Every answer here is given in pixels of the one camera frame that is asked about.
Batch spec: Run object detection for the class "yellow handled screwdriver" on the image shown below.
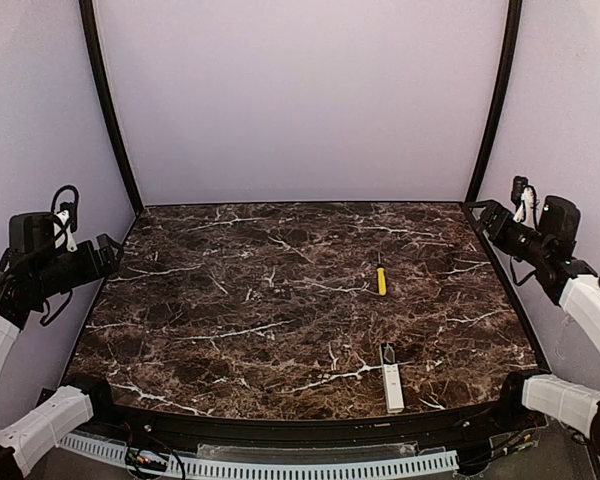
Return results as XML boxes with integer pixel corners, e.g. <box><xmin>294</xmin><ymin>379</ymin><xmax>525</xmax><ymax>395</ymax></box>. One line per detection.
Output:
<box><xmin>376</xmin><ymin>253</ymin><xmax>387</xmax><ymax>296</ymax></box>

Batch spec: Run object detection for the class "white remote control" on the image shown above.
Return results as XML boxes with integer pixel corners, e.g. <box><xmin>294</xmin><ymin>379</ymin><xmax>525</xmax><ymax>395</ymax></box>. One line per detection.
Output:
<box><xmin>380</xmin><ymin>343</ymin><xmax>405</xmax><ymax>414</ymax></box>

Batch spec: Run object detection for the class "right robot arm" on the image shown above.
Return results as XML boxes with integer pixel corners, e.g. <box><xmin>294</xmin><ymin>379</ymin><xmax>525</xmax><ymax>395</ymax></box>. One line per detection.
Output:
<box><xmin>464</xmin><ymin>195</ymin><xmax>600</xmax><ymax>456</ymax></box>

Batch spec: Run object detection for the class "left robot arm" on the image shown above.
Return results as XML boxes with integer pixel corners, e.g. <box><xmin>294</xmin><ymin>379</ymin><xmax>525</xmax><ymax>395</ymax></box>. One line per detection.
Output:
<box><xmin>0</xmin><ymin>234</ymin><xmax>123</xmax><ymax>479</ymax></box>

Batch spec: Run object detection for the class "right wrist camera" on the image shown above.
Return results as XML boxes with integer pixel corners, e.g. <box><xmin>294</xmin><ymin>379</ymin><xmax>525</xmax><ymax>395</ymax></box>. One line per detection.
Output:
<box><xmin>511</xmin><ymin>175</ymin><xmax>538</xmax><ymax>228</ymax></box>

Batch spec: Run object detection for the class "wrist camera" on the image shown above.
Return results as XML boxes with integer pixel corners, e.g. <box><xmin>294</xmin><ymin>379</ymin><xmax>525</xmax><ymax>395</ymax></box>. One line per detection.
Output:
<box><xmin>51</xmin><ymin>184</ymin><xmax>80</xmax><ymax>253</ymax></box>
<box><xmin>511</xmin><ymin>175</ymin><xmax>538</xmax><ymax>228</ymax></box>

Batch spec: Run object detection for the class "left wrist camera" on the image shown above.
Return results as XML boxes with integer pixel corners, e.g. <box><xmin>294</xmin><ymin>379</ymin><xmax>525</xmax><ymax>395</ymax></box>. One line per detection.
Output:
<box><xmin>51</xmin><ymin>184</ymin><xmax>80</xmax><ymax>253</ymax></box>

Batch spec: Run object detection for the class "black right frame post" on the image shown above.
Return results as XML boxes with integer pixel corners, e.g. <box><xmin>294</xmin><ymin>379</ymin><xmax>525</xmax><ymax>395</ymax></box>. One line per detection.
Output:
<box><xmin>464</xmin><ymin>0</ymin><xmax>523</xmax><ymax>203</ymax></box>

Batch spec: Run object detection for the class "black frame post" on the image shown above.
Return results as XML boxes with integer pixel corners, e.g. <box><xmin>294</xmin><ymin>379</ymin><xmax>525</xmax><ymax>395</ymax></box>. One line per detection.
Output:
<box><xmin>78</xmin><ymin>0</ymin><xmax>144</xmax><ymax>216</ymax></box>
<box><xmin>464</xmin><ymin>0</ymin><xmax>523</xmax><ymax>203</ymax></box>

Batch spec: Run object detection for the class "black front table rail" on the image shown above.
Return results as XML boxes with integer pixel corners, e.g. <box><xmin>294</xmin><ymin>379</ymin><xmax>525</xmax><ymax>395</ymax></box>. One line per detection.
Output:
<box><xmin>81</xmin><ymin>402</ymin><xmax>504</xmax><ymax>450</ymax></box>

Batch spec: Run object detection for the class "white slotted cable duct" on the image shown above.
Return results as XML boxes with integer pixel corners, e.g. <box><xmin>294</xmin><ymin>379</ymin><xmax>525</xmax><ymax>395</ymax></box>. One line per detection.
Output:
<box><xmin>60</xmin><ymin>433</ymin><xmax>459</xmax><ymax>479</ymax></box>

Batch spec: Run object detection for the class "black left frame post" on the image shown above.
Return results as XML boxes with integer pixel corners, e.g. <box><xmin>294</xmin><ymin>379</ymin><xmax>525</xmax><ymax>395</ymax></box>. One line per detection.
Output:
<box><xmin>78</xmin><ymin>0</ymin><xmax>144</xmax><ymax>216</ymax></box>

